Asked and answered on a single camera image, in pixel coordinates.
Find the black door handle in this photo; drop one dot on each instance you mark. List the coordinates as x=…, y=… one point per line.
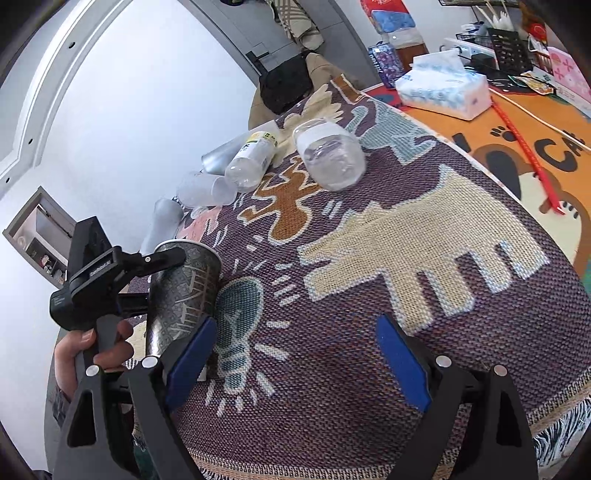
x=256, y=61

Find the clear jar white label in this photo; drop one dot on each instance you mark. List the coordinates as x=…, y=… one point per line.
x=333, y=157

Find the dark patterned paper cup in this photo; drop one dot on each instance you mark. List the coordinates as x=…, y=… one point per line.
x=179, y=296

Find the black mesh pen holder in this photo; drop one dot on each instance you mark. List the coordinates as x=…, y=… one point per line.
x=511, y=54

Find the checked scarf on door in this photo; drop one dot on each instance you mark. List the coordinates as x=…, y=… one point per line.
x=296, y=23

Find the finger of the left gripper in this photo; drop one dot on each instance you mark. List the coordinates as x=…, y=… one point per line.
x=136, y=265
x=132, y=304

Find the wire mesh shelf basket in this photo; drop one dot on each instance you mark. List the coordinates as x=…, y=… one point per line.
x=471, y=3

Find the colourful woven table blanket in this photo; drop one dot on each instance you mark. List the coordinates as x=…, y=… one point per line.
x=297, y=386

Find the grey door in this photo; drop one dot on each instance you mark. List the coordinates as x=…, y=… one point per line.
x=251, y=26

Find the black garment on chair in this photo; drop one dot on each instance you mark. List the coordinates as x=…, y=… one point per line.
x=286, y=85

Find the blue soda can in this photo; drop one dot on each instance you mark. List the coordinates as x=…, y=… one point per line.
x=387, y=63

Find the orange cat table mat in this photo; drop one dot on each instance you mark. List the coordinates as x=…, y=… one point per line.
x=555, y=133

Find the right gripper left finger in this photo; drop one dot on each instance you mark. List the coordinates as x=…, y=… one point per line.
x=96, y=444

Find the chair with beige jacket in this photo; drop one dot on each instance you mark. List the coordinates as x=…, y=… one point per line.
x=321, y=71

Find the pink floral box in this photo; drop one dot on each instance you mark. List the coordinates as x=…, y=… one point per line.
x=567, y=73

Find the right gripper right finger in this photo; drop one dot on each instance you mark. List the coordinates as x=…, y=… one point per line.
x=497, y=443

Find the frosted plastic cup middle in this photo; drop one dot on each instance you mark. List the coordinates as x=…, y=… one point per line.
x=198, y=189

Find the white power strip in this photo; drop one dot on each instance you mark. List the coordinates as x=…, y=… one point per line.
x=466, y=49

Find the white blue tissue pack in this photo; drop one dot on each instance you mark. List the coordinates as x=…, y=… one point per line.
x=439, y=83

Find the brown plush toy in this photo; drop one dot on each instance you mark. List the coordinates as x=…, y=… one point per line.
x=532, y=24

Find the recessed wall shelf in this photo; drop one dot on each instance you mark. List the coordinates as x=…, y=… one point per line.
x=41, y=232

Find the clear bottle yellow label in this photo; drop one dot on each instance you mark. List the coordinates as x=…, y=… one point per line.
x=251, y=162

